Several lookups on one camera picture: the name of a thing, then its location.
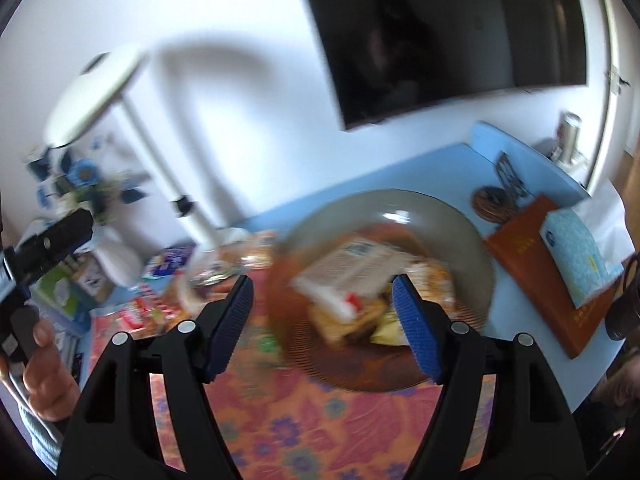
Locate floral orange cloth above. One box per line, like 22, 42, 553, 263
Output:
90, 260, 496, 480

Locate white crumpled tissue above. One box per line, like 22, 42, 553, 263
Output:
570, 180, 638, 266

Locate green cardboard box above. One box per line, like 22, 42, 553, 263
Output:
32, 265, 93, 318

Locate black wall television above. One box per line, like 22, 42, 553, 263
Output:
291, 0, 588, 132

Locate red white snack packet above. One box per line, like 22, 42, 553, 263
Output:
107, 285, 176, 338

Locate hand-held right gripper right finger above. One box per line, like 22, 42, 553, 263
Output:
391, 273, 587, 480

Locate white ceramic vase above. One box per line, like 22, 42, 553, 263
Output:
92, 227, 143, 288

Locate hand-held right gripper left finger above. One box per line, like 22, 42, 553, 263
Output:
56, 274, 255, 480

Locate white door frame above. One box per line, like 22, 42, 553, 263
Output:
585, 0, 632, 196

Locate brown woven coaster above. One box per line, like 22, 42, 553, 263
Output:
472, 186, 516, 223

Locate yellow green snack packet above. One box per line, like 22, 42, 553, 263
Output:
370, 310, 413, 347

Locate white blue paper stack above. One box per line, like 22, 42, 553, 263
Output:
50, 320, 93, 386

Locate white desk lamp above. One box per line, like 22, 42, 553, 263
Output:
44, 42, 251, 261

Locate person's dark clothing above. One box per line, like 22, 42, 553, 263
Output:
570, 350, 640, 476

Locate clear orange snack packet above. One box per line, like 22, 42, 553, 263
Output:
200, 230, 281, 281

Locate orange crinkled snack packet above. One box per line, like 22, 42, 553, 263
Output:
420, 260, 458, 311

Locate brown hardcover book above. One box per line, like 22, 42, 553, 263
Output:
486, 195, 626, 360

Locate person's left hand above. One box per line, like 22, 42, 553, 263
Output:
22, 319, 81, 423

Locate black round object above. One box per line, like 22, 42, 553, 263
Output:
605, 252, 640, 341

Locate brown biscuit packet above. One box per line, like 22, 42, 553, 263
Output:
307, 305, 386, 346

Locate light blue tissue box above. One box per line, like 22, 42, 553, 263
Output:
539, 207, 626, 310

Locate blue snack packet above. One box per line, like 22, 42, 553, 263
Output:
141, 242, 197, 281

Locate brown glass bowl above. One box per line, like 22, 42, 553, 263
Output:
270, 189, 497, 393

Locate silver drink can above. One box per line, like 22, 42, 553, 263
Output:
557, 111, 583, 166

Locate blue artificial flowers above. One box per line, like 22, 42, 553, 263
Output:
27, 152, 151, 226

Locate metal butterfly ornament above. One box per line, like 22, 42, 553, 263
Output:
495, 152, 533, 206

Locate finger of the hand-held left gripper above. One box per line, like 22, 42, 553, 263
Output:
15, 208, 96, 279

